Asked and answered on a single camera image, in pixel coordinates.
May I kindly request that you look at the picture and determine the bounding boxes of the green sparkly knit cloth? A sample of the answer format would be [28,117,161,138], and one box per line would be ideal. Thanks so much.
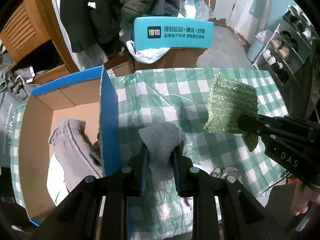
[203,73,258,152]

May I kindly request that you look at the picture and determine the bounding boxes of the light green cloth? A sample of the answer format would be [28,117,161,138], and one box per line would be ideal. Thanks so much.
[47,153,69,206]

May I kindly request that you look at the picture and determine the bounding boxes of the grey towel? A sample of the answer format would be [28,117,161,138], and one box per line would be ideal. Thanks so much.
[48,119,104,192]

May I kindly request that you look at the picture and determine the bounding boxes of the grey sock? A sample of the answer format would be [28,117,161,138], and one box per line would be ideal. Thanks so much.
[138,122,190,181]

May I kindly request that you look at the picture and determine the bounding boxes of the right hand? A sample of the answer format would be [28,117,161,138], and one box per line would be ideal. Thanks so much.
[291,180,319,216]

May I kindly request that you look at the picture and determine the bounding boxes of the shoe rack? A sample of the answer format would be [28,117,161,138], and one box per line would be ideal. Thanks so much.
[253,4,319,87]

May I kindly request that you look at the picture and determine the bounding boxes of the green checkered tablecloth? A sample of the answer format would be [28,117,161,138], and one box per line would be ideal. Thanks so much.
[10,67,290,240]

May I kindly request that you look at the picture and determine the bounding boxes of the blue-edged cardboard box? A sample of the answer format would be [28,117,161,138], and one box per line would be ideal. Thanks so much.
[13,66,121,225]

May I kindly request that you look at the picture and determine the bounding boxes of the white plastic bag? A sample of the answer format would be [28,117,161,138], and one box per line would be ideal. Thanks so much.
[126,40,170,64]

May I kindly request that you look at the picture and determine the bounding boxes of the teal shoe box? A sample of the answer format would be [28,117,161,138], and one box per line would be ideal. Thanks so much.
[133,16,214,50]

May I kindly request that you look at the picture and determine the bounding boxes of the grey tote bag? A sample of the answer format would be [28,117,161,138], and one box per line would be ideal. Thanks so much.
[0,90,22,167]

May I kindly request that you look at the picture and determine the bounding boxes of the grey hoodie pile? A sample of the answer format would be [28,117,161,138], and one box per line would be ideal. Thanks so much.
[1,68,39,101]

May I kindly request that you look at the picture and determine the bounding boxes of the hanging dark jackets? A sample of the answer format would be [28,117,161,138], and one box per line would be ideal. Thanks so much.
[52,0,180,70]

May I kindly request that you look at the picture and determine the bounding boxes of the wooden louvered wardrobe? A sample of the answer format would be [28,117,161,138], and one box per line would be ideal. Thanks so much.
[1,0,79,85]

